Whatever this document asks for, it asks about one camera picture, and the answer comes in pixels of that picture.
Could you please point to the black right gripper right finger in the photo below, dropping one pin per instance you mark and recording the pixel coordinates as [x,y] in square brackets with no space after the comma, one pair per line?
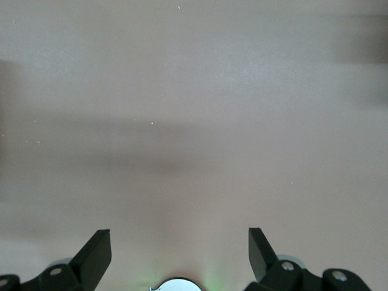
[260,257]

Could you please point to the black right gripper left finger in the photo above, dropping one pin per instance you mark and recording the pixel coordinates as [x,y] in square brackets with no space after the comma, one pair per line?
[91,260]

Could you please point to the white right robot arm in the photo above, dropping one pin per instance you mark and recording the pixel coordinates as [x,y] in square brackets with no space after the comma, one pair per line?
[179,285]

